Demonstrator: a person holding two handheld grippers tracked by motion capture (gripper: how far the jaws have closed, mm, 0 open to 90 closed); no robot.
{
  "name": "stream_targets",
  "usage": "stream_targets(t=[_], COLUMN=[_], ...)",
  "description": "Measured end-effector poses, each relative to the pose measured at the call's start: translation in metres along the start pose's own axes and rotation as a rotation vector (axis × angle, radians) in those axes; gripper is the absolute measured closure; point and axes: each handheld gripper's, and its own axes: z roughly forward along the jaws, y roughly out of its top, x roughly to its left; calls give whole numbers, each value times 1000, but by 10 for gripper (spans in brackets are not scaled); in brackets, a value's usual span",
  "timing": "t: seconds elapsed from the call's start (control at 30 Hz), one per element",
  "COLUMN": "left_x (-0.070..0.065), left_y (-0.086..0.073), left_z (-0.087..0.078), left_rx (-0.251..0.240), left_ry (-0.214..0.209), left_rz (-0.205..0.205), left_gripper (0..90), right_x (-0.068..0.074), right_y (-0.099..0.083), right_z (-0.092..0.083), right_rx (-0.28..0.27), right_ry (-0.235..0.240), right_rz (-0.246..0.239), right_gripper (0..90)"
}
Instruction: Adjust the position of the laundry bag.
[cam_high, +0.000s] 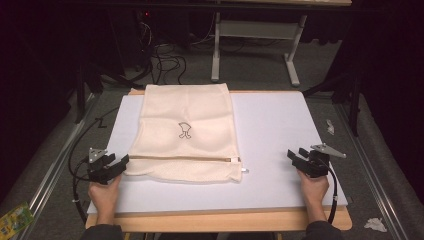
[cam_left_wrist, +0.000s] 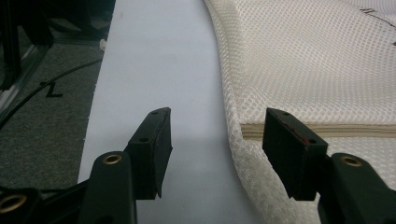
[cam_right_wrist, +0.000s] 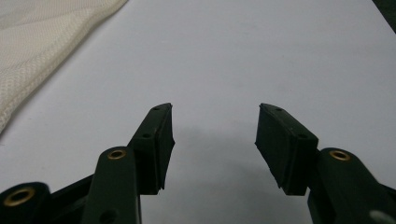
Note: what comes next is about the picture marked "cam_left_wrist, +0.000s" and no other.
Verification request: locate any thin wooden board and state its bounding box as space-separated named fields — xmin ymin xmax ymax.
xmin=241 ymin=123 xmax=396 ymax=140

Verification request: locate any metal floor rail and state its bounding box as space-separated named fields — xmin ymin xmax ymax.
xmin=0 ymin=43 xmax=51 ymax=123

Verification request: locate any cream mesh laundry bag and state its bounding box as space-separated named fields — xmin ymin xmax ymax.
xmin=204 ymin=0 xmax=396 ymax=224

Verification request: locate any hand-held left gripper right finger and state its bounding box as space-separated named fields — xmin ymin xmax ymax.
xmin=262 ymin=107 xmax=329 ymax=202

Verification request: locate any black floor cable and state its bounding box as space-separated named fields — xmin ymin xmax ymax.
xmin=0 ymin=58 xmax=105 ymax=130

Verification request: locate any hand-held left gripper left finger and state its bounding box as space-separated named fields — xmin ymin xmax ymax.
xmin=124 ymin=106 xmax=173 ymax=201

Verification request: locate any white table board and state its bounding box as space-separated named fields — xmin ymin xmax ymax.
xmin=78 ymin=0 xmax=265 ymax=224

